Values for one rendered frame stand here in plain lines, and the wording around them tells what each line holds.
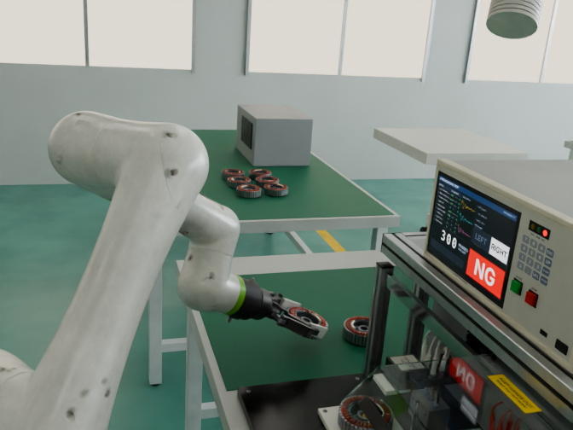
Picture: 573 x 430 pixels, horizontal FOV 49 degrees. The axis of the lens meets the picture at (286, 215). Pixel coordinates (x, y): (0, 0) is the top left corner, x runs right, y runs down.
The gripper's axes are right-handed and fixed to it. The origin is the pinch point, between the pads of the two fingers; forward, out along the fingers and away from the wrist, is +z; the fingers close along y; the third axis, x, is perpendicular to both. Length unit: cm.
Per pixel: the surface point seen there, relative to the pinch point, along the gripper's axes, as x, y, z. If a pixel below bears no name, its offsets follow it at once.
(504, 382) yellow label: 21, 62, -25
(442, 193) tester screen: 43, 30, -19
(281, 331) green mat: -8.3, -8.4, 3.6
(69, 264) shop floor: -94, -234, 57
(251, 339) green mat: -12.8, -8.7, -4.7
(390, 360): 9.0, 34.1, -10.5
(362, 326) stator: 4.0, 2.7, 17.9
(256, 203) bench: 6, -107, 54
